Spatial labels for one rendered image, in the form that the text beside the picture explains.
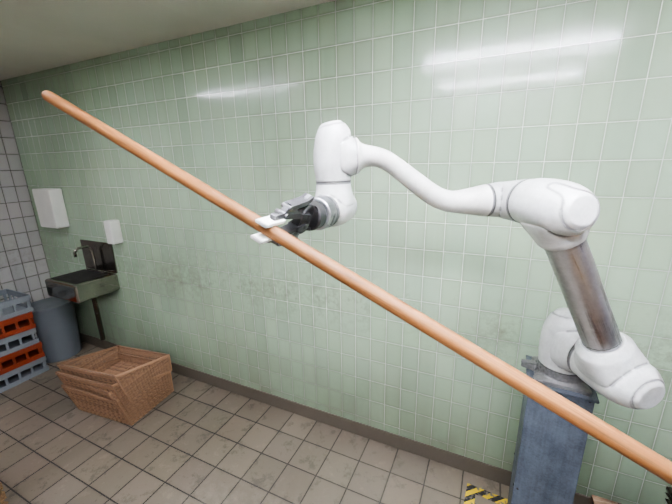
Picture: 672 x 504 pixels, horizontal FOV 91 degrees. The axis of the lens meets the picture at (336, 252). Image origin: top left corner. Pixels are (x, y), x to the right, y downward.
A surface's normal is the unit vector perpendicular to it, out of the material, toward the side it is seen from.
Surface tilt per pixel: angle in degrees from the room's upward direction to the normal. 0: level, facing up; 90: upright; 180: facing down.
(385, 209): 90
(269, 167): 90
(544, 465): 90
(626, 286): 90
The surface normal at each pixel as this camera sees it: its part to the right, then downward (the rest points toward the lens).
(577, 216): 0.07, 0.16
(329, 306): -0.42, 0.25
